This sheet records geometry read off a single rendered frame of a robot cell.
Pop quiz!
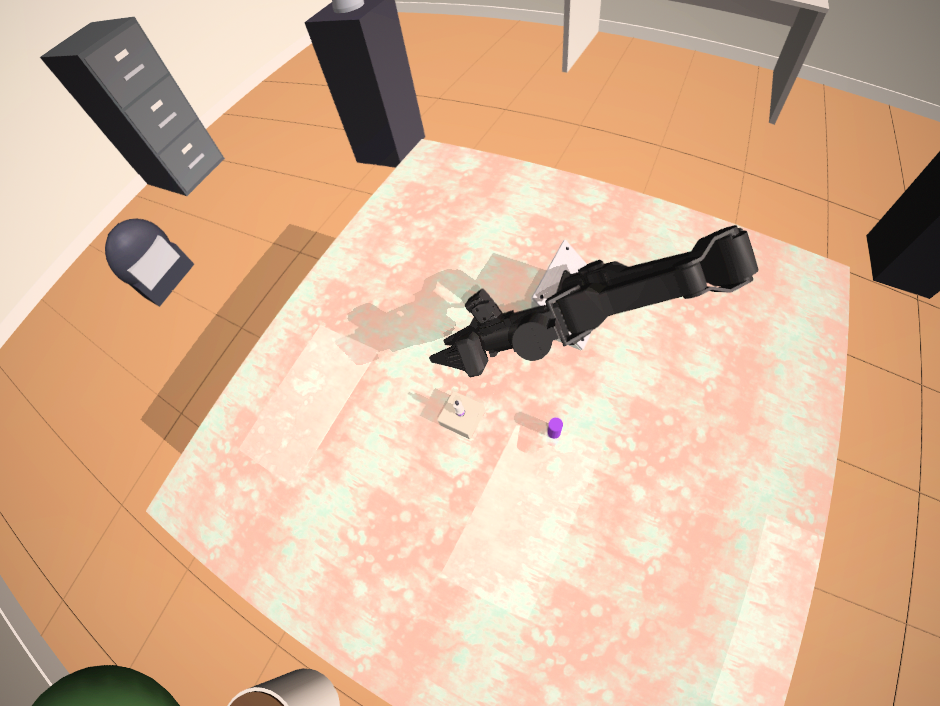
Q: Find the purple cylinder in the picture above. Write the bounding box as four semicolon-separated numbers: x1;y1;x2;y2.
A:
547;418;563;439

